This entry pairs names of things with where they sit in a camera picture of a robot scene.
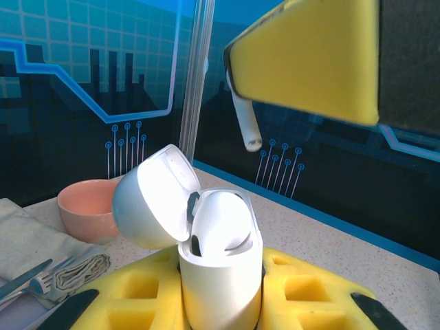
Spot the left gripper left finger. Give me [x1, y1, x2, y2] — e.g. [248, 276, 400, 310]
[36, 245, 189, 330]

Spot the beige folded cloth napkin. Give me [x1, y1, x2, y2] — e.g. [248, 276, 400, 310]
[0, 198, 113, 303]

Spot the white earbud charging case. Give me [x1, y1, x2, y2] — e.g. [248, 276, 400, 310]
[111, 144, 264, 330]

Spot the white wireless earbud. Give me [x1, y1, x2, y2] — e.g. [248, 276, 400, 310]
[225, 67, 264, 153]
[188, 190, 255, 258]

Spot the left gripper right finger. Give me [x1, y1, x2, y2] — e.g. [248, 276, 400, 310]
[256, 245, 412, 330]

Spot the aluminium frame post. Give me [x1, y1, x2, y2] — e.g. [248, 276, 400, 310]
[180, 0, 216, 162]

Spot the metal fork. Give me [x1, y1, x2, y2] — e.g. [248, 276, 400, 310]
[0, 256, 75, 303]

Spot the metal knife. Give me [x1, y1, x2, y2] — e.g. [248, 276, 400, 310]
[0, 258, 53, 300]

